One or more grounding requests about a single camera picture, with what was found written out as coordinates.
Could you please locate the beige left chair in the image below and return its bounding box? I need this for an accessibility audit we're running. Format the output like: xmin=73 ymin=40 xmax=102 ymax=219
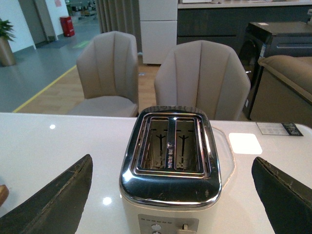
xmin=69 ymin=31 xmax=139 ymax=117

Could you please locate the white cabinet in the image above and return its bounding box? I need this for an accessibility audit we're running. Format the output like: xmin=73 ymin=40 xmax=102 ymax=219
xmin=139 ymin=0 xmax=178 ymax=64

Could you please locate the beige right chair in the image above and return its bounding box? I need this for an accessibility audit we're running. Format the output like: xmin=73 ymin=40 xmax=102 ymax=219
xmin=154 ymin=40 xmax=251 ymax=121

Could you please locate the dark grey counter cabinet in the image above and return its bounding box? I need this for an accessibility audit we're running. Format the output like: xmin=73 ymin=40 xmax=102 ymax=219
xmin=177 ymin=0 xmax=312 ymax=52

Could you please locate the potted plant gold pot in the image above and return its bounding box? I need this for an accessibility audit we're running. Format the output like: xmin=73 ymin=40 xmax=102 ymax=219
xmin=0 ymin=19 xmax=16 ymax=66

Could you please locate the brown bread slice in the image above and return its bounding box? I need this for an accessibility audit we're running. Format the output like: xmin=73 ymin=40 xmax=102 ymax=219
xmin=0 ymin=185 xmax=9 ymax=206

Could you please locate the red fire extinguisher box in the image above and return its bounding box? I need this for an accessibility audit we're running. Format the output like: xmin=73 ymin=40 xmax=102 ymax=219
xmin=59 ymin=16 xmax=75 ymax=37

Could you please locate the white chrome two-slot toaster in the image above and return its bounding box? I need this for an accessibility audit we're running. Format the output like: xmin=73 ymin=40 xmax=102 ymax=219
xmin=119 ymin=106 xmax=222 ymax=234

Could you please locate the beige chair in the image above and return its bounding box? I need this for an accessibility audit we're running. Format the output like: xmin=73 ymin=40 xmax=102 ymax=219
xmin=69 ymin=31 xmax=139 ymax=117
xmin=154 ymin=40 xmax=251 ymax=121

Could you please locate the black appliance box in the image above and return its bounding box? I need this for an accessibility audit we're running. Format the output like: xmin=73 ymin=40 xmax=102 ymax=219
xmin=239 ymin=21 xmax=312 ymax=119

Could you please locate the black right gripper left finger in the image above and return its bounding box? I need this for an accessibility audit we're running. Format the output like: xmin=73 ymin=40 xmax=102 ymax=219
xmin=0 ymin=154 xmax=93 ymax=234

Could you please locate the beige sofa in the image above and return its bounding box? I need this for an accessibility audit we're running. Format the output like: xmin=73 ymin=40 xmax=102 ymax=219
xmin=250 ymin=55 xmax=312 ymax=127

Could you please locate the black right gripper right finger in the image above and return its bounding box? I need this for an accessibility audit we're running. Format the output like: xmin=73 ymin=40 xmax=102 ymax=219
xmin=252 ymin=157 xmax=312 ymax=234

